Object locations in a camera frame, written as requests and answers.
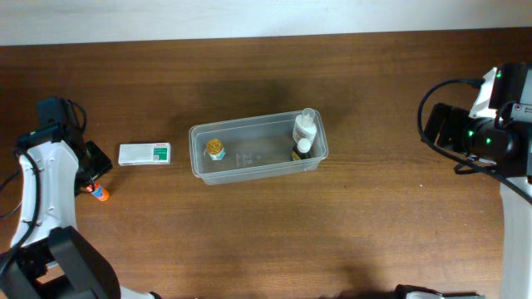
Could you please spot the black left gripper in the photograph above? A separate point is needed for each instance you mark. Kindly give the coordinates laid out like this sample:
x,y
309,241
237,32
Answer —
x,y
97,162

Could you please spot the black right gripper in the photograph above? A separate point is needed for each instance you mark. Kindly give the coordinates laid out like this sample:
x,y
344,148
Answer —
x,y
440,125

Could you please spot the orange tube white cap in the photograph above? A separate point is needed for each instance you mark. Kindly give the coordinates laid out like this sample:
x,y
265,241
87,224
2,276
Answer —
x,y
98,191

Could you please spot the white green medicine box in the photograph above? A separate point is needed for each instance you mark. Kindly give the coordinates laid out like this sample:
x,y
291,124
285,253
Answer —
x,y
144,154

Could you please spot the small jar gold lid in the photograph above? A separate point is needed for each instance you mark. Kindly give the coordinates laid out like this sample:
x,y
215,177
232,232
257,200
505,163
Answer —
x,y
215,149

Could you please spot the white plastic bottle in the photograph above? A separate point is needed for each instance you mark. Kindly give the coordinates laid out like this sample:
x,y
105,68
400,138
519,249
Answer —
x,y
304,126

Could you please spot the dark bottle white cap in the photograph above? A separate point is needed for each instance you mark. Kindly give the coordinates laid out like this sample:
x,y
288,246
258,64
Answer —
x,y
302,150

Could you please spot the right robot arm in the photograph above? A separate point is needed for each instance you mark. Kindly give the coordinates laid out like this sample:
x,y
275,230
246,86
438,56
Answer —
x,y
511,96

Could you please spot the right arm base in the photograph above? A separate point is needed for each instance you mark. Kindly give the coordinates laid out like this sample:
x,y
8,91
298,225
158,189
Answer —
x,y
415,292

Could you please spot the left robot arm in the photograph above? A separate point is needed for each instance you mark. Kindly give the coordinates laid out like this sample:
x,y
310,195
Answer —
x,y
48,257

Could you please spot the clear plastic container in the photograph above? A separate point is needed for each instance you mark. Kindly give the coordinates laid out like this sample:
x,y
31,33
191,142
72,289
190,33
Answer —
x,y
255,148

